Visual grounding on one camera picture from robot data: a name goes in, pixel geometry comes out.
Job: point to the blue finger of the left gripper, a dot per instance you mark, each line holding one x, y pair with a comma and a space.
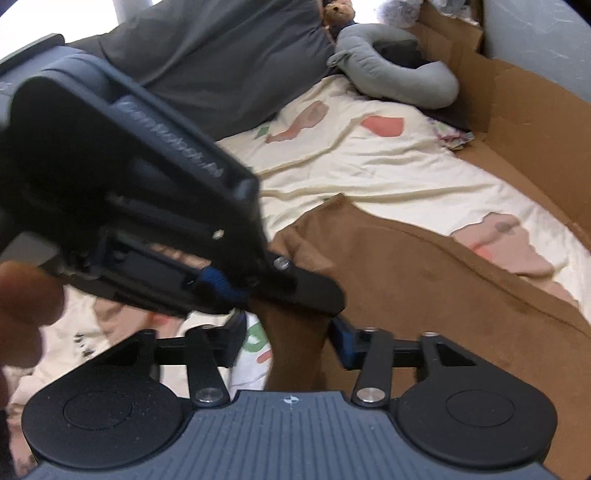
278, 281
212, 293

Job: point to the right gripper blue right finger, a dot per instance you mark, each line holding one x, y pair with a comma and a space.
369, 352

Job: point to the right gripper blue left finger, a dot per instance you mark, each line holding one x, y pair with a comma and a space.
206, 349

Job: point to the brown printed t-shirt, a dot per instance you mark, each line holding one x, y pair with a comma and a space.
486, 287

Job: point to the person's left hand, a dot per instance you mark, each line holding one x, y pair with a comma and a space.
30, 300

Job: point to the cream bear print blanket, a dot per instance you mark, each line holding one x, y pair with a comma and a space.
385, 158

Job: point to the colourful dotted cloth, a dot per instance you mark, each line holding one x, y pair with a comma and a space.
450, 137

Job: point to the grey neck pillow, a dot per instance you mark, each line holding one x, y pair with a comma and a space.
430, 86

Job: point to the brown cardboard sheet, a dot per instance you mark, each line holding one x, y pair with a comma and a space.
529, 131

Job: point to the plush toy with sunglasses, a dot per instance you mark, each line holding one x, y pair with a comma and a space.
337, 13

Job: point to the white pillow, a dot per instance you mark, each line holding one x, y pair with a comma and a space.
405, 13

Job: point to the grey wrapped mattress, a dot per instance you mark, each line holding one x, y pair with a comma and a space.
547, 38

